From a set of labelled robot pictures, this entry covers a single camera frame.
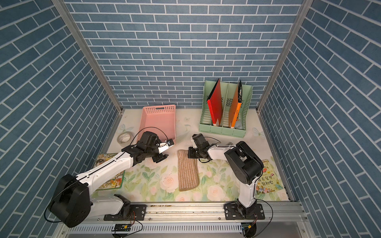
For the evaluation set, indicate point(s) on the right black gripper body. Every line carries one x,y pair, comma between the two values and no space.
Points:
194,153

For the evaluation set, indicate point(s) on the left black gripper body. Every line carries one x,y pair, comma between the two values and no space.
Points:
153,151

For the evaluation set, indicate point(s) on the beige striped dishcloth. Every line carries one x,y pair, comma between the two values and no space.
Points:
187,171

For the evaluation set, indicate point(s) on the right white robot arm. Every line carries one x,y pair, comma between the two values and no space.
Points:
243,161

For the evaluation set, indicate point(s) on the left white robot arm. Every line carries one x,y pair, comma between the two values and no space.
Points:
72,203

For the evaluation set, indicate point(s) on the clear tape roll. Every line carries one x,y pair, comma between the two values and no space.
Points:
125,138

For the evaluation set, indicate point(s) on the pink perforated plastic basket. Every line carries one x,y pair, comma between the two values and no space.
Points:
160,120

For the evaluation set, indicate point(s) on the red folder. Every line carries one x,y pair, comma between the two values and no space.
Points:
214,102

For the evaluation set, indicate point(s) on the orange folder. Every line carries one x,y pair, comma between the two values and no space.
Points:
235,106

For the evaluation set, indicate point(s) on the green file organizer rack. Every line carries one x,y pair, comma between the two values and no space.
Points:
227,96

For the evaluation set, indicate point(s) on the right picture book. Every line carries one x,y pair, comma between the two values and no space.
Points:
269,181

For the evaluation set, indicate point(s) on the small black controller board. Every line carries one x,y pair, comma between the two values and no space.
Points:
122,228

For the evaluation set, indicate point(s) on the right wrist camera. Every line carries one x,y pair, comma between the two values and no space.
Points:
193,138

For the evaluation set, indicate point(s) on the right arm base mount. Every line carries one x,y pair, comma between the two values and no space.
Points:
236,211

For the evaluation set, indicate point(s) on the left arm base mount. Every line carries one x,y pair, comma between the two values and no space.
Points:
128,211

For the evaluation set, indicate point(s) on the aluminium rail frame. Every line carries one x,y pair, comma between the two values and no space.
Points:
198,220

